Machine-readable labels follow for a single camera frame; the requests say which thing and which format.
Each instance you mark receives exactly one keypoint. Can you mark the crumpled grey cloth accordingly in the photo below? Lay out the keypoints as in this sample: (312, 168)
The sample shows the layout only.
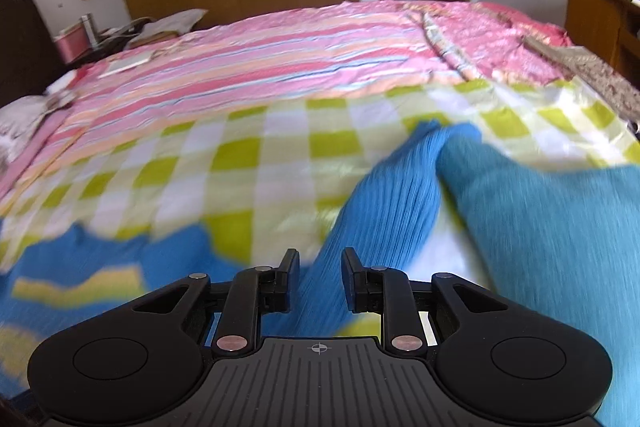
(25, 117)

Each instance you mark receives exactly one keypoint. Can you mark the green checked bed sheet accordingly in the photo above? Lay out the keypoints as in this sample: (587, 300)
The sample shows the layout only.
(200, 167)

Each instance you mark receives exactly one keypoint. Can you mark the white paper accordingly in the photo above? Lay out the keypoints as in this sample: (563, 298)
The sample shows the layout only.
(127, 63)

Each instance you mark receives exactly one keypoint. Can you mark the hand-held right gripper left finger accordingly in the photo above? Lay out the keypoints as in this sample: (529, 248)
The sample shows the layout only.
(291, 279)

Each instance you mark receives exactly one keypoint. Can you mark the pink floral blanket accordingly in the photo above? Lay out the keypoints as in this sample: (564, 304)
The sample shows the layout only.
(490, 37)

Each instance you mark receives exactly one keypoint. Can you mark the silver cup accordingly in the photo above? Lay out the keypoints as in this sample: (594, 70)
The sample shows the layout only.
(89, 29)

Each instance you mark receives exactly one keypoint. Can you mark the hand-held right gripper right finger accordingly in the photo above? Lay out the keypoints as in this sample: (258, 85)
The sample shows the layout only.
(350, 282)

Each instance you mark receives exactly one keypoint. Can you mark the grey pillow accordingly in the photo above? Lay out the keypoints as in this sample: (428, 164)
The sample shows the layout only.
(170, 24)

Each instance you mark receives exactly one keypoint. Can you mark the dark headboard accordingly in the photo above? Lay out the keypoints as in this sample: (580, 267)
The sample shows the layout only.
(25, 47)

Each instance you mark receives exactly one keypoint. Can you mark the blue knit sweater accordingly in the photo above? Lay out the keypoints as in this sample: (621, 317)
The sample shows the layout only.
(380, 217)

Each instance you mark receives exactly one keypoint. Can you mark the pink striped quilt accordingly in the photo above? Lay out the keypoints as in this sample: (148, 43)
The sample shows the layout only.
(280, 52)

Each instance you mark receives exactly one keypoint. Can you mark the brown floral cloth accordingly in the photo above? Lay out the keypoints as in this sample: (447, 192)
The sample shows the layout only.
(600, 72)

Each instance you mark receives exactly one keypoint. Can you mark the pink box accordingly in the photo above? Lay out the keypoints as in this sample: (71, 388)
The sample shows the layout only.
(72, 44)

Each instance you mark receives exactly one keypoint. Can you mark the teal fuzzy garment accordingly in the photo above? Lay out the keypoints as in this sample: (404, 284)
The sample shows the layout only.
(540, 257)

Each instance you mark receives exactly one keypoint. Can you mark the wooden cabinet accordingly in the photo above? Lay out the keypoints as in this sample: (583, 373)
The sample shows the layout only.
(590, 17)

